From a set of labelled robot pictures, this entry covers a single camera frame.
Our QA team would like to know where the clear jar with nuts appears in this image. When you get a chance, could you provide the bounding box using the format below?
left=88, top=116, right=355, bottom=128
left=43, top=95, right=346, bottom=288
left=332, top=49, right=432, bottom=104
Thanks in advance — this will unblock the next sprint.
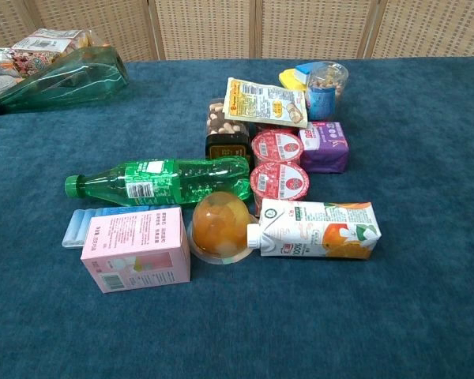
left=304, top=61, right=349, bottom=122

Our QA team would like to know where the red lidded round cup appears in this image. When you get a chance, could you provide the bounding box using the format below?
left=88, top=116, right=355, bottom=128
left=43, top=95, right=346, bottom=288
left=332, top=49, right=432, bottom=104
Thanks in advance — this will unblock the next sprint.
left=249, top=161, right=310, bottom=203
left=250, top=129, right=304, bottom=167

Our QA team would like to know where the green plastic soda bottle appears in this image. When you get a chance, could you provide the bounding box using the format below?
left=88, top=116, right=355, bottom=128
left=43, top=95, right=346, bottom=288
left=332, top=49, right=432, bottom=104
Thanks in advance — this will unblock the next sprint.
left=64, top=156, right=254, bottom=208

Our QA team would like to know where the orange fruit jelly cup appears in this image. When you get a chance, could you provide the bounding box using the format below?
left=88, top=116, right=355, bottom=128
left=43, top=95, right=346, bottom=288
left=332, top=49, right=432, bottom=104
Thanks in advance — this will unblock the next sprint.
left=186, top=191, right=258, bottom=265

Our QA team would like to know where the dark chocolate box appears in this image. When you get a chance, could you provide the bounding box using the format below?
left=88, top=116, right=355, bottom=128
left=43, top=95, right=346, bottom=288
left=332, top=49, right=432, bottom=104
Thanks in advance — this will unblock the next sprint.
left=204, top=98, right=256, bottom=167

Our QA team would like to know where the yellow snack packet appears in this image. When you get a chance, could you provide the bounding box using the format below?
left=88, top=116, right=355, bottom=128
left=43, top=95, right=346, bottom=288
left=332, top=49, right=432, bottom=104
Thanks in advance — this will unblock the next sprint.
left=223, top=77, right=309, bottom=129

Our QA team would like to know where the orange juice carton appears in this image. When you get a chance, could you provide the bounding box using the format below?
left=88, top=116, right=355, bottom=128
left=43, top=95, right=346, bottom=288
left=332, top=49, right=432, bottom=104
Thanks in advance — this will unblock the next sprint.
left=246, top=198, right=382, bottom=261

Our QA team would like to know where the purple cardboard box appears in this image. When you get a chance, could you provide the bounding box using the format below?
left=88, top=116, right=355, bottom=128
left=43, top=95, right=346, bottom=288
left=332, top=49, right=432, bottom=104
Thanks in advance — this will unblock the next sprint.
left=298, top=121, right=350, bottom=174

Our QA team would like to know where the pink cardboard box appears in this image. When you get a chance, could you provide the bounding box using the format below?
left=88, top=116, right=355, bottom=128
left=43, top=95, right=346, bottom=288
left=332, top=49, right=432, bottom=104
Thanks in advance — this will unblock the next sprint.
left=80, top=206, right=192, bottom=295

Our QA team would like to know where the yellow box with blue lid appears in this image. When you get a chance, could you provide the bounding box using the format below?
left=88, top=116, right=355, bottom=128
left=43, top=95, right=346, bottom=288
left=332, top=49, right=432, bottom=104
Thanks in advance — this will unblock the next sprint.
left=278, top=62, right=315, bottom=92

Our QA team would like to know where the blue table cloth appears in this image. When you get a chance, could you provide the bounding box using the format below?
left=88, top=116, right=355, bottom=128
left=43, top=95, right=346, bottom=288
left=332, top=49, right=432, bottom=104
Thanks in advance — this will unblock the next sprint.
left=0, top=56, right=474, bottom=379

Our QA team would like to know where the wicker folding screen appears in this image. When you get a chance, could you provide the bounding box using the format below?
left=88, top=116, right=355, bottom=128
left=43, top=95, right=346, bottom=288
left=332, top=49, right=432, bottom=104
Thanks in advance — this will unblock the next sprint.
left=0, top=0, right=474, bottom=62

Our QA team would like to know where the light blue ribbed pack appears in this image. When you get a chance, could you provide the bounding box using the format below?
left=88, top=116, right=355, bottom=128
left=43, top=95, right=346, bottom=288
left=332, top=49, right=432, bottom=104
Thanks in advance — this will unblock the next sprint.
left=61, top=205, right=182, bottom=249

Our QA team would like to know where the large green spray bottle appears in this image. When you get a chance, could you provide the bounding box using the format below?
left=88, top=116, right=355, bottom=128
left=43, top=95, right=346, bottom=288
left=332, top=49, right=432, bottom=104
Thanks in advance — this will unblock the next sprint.
left=0, top=46, right=130, bottom=118

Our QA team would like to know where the clear cookie package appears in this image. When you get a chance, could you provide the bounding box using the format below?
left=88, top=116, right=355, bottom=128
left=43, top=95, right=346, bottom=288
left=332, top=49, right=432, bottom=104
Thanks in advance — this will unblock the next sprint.
left=11, top=28, right=104, bottom=60

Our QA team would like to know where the floral print snack pack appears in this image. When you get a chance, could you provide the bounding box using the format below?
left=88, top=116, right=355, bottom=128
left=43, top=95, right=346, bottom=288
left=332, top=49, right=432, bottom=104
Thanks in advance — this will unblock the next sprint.
left=0, top=49, right=66, bottom=79

